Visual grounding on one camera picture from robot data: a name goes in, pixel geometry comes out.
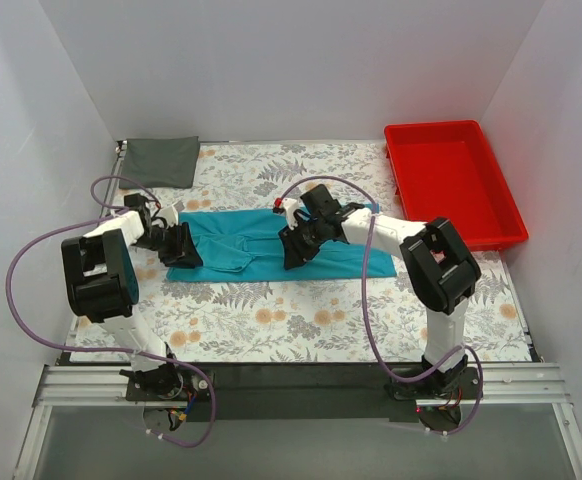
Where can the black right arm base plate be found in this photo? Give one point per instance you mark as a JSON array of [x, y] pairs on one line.
[[445, 388]]

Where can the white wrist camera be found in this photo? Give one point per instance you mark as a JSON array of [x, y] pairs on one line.
[[169, 215], [286, 207]]

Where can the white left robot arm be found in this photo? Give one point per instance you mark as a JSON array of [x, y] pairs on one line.
[[102, 286]]

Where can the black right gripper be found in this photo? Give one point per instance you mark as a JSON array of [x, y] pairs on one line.
[[297, 241]]

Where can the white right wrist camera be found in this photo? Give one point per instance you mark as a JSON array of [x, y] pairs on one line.
[[286, 207]]

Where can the aluminium front frame rail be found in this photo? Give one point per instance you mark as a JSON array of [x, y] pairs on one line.
[[303, 421]]

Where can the floral patterned table mat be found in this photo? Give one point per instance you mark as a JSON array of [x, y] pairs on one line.
[[322, 321]]

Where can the teal t shirt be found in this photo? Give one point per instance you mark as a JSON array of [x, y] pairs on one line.
[[244, 246]]

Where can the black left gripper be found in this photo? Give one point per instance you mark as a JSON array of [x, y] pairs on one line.
[[174, 243]]

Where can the red plastic bin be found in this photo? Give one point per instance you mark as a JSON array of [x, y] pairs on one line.
[[448, 169]]

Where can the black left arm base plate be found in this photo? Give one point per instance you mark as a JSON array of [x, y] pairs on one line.
[[166, 383]]

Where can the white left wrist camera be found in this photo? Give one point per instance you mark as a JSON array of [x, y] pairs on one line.
[[169, 215]]

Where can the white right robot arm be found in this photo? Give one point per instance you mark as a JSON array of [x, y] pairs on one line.
[[442, 271]]

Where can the folded dark grey t shirt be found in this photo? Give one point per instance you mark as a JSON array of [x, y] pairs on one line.
[[160, 163]]

